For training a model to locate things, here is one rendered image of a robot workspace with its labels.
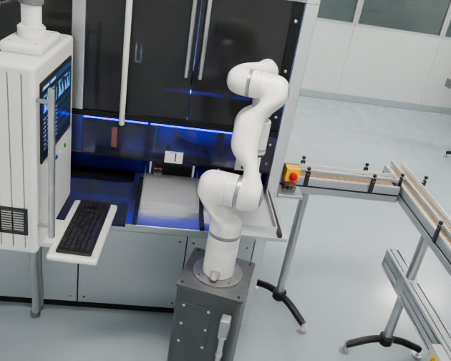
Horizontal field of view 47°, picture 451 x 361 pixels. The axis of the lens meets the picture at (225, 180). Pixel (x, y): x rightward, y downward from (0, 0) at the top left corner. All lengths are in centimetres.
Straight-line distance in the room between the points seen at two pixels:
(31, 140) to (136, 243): 103
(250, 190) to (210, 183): 14
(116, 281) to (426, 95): 596
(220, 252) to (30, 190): 73
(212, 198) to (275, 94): 42
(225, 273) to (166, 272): 92
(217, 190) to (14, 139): 72
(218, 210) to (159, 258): 101
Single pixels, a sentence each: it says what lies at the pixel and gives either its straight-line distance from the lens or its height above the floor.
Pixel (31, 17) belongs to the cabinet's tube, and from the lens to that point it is 204.
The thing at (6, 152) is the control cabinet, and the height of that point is 123.
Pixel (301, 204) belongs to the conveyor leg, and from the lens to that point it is 287.
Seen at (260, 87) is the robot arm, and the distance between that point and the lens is 185.
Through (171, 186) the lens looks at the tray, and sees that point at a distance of 253.
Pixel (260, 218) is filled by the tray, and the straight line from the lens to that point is 240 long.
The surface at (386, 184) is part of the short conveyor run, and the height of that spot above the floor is 93.
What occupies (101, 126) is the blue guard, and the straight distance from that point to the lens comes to 247.
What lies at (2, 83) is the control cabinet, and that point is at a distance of 190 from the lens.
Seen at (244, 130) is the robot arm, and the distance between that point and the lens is 182.
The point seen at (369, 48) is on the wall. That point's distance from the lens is 747.
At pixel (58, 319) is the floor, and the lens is 307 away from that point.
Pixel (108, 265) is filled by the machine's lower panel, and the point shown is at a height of 35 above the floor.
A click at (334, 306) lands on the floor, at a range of 346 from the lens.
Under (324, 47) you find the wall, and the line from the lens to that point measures 729.
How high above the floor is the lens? 209
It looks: 27 degrees down
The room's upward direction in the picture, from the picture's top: 10 degrees clockwise
